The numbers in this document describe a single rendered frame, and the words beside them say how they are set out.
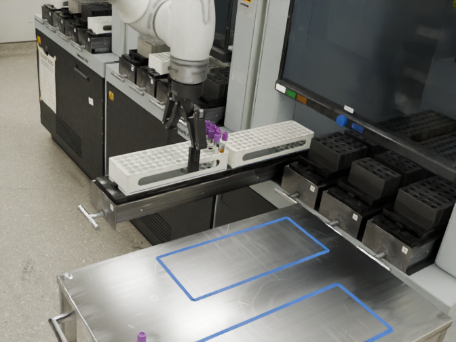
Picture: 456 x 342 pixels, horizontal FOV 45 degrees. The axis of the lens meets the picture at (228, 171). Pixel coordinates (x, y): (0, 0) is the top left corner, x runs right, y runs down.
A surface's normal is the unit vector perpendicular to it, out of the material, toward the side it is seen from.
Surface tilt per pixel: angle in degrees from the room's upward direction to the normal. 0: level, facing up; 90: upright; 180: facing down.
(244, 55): 90
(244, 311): 0
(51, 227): 0
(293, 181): 90
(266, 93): 90
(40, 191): 0
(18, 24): 90
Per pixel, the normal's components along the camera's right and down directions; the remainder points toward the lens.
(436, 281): 0.11, -0.87
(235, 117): -0.80, 0.21
